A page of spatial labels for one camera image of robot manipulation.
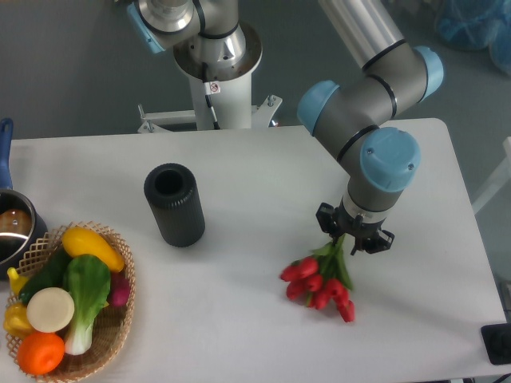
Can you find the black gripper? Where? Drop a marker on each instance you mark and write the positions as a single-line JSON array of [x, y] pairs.
[[366, 230]]

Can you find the red tulip bouquet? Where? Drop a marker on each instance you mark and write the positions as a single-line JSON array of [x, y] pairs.
[[321, 279]]

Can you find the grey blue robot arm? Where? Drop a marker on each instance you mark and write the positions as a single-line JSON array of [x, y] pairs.
[[350, 123]]

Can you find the black device at edge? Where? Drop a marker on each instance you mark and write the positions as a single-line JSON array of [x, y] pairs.
[[496, 338]]

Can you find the black ribbed vase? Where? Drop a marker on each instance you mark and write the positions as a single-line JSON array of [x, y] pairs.
[[172, 193]]

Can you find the purple red radish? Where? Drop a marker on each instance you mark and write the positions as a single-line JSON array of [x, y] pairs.
[[119, 290]]

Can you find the woven wicker basket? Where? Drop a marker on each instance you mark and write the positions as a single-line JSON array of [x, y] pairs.
[[112, 325]]

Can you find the green bok choy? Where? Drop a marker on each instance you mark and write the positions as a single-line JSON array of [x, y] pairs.
[[87, 279]]

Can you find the yellow squash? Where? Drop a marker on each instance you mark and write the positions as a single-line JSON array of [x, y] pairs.
[[78, 241]]

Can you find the dark green cucumber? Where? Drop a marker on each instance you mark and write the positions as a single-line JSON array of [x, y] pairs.
[[50, 275]]

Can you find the orange fruit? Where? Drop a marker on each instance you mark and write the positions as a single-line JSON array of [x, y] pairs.
[[40, 353]]

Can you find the small yellow pepper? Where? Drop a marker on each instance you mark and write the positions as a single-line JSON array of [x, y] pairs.
[[16, 280]]

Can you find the yellow bell pepper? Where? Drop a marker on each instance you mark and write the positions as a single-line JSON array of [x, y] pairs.
[[16, 322]]

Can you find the white metal base frame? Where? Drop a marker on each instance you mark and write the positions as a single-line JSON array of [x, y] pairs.
[[263, 116]]

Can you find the white frame at right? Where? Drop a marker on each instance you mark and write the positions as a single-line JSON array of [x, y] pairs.
[[498, 178]]

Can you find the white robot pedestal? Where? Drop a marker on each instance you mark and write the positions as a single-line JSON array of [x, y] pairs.
[[219, 72]]

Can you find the blue handled saucepan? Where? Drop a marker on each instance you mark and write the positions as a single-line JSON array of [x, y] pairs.
[[21, 225]]

